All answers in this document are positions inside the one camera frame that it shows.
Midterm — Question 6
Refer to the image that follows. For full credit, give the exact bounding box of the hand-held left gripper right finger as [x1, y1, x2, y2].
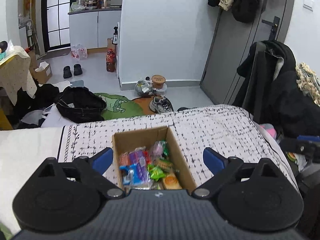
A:
[192, 147, 286, 200]

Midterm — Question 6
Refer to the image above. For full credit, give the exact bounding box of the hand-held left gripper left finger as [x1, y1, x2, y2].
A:
[37, 147, 125, 200]

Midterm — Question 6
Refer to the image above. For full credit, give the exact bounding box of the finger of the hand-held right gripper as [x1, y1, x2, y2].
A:
[279, 135, 320, 160]

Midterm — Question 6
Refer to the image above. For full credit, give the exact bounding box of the pink orange snack packet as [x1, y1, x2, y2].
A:
[119, 151, 133, 167]

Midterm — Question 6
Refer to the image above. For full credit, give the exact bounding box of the blue snack packet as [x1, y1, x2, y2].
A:
[119, 164, 140, 185]

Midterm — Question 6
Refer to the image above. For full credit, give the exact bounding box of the purple snack packet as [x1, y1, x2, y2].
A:
[132, 149, 150, 180]

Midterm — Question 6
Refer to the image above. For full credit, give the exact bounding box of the yellow orange snack packet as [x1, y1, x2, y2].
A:
[161, 174, 182, 190]

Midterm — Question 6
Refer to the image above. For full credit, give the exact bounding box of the clear green-ended cookie packet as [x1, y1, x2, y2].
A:
[154, 157, 174, 172]

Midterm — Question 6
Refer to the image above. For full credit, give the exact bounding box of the lime green snack packet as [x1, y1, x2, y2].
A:
[147, 164, 164, 180]

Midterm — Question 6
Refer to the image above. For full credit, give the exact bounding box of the pink clear snack packet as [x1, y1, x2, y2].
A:
[150, 140, 167, 157]

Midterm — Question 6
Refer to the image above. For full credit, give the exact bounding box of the pink plush item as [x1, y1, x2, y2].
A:
[260, 124, 277, 138]

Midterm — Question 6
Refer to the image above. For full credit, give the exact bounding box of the black coat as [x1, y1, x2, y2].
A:
[236, 40, 320, 138]

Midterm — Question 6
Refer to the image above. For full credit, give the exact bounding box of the green cartoon rug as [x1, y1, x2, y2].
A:
[94, 92, 150, 120]

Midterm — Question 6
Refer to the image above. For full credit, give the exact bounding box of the brown round rug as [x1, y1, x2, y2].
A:
[132, 96, 160, 115]

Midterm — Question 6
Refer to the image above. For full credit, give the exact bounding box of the beige fringed cloth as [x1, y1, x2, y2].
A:
[295, 62, 320, 105]

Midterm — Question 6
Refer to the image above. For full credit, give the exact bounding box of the grey sneaker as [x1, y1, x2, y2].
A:
[149, 96, 174, 113]

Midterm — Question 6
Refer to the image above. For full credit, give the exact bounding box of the white bed sheet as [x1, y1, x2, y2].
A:
[0, 127, 63, 233]

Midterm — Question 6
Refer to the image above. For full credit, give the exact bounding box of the clear bag of items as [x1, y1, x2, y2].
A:
[135, 79, 153, 97]

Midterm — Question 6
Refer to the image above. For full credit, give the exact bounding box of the clear plastic container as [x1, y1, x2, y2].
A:
[152, 82, 167, 97]

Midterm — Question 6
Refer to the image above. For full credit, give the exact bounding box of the black garment with buttons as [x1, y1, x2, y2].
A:
[14, 84, 60, 124]

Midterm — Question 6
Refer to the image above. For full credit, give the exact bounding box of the brown lidded bucket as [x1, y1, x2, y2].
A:
[151, 74, 166, 89]

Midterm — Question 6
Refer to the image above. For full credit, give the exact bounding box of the large red-brown bottle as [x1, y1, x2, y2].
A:
[106, 49, 117, 72]

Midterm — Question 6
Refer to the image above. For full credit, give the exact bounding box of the cardboard box with tissue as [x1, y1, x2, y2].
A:
[32, 62, 53, 84]

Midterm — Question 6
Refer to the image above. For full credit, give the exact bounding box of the grey door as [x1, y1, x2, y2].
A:
[200, 0, 297, 105]

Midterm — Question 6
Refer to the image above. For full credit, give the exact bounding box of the small wooden table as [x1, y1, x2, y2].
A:
[0, 54, 14, 130]

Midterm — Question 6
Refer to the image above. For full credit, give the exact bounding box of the pink and white plastic bag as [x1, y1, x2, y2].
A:
[71, 44, 87, 60]

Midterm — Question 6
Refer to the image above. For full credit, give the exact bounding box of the small table with cloth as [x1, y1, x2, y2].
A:
[0, 45, 38, 105]

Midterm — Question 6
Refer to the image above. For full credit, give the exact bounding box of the brown shipping carton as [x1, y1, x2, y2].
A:
[27, 51, 37, 68]

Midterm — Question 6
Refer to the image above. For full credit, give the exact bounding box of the white kitchen cabinet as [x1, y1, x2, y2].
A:
[68, 7, 122, 49]

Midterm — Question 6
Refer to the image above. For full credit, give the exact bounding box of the black-framed glass door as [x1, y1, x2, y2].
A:
[41, 0, 72, 53]

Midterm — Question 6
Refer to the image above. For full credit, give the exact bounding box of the black hanging bag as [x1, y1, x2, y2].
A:
[231, 0, 260, 23]

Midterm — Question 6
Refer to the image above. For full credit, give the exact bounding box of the black door handle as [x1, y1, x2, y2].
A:
[262, 16, 280, 40]

